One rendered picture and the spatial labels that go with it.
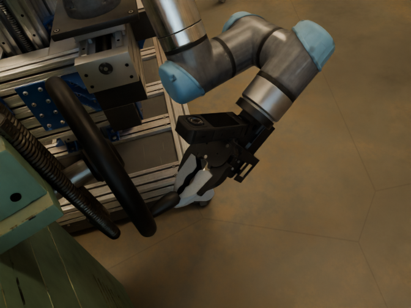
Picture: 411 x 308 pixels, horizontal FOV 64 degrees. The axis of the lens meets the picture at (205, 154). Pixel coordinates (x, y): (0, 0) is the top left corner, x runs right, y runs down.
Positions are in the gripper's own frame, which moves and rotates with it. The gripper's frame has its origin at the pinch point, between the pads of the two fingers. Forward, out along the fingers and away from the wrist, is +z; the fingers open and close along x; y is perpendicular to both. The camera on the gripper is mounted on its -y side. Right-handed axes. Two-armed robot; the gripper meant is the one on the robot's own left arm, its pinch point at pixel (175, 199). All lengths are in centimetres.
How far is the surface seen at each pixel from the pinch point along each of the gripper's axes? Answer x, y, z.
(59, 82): 10.4, -22.1, -6.1
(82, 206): 6.2, -9.8, 9.2
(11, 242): -0.1, -20.9, 12.1
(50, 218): -0.1, -18.2, 7.7
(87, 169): 7.3, -12.5, 3.3
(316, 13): 113, 142, -103
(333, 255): -6, 85, 0
